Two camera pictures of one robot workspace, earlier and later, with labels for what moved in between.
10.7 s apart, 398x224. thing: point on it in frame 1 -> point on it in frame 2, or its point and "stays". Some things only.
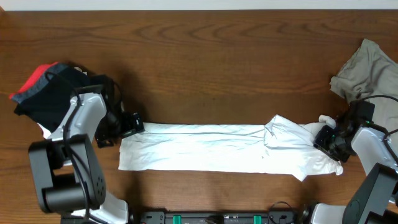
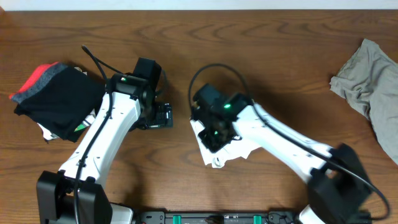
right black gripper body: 329,142 -> 214,139
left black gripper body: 130,125 -> 165,115
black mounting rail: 272,217 stays
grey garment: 370,71 stays
